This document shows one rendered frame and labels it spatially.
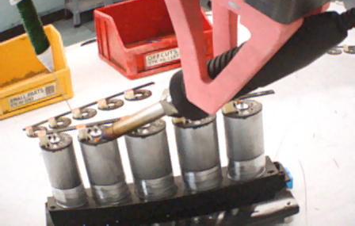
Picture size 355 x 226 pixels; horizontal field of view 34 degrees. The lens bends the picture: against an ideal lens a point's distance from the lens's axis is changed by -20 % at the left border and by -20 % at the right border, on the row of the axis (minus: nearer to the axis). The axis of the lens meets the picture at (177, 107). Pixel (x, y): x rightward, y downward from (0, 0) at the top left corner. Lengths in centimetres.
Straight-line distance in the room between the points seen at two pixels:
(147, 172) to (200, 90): 10
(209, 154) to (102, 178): 6
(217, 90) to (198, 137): 9
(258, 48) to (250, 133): 13
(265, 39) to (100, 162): 16
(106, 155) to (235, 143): 7
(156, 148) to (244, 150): 5
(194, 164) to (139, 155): 3
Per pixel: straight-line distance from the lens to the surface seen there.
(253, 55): 27
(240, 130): 40
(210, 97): 31
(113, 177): 40
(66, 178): 39
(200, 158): 40
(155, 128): 39
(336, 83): 61
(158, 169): 40
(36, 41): 35
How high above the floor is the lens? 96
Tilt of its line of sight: 21 degrees down
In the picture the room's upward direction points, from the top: 8 degrees counter-clockwise
